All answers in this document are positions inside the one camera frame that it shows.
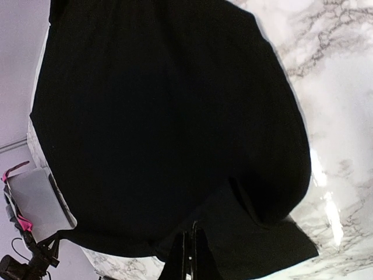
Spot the pink garment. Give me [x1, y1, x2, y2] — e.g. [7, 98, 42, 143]
[1, 160, 33, 233]

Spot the grey garment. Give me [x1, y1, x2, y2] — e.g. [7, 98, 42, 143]
[3, 186, 17, 224]

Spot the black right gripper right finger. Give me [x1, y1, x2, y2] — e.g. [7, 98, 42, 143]
[191, 222, 223, 280]

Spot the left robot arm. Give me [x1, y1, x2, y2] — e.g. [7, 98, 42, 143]
[1, 232, 61, 280]

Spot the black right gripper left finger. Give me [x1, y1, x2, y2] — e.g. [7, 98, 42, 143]
[164, 232, 187, 280]

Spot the black t-shirt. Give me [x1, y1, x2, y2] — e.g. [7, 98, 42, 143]
[30, 1, 318, 279]

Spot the white plastic laundry basket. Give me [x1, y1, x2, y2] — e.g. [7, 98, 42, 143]
[7, 168, 77, 242]

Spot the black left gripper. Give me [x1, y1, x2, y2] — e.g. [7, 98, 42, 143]
[29, 233, 60, 271]

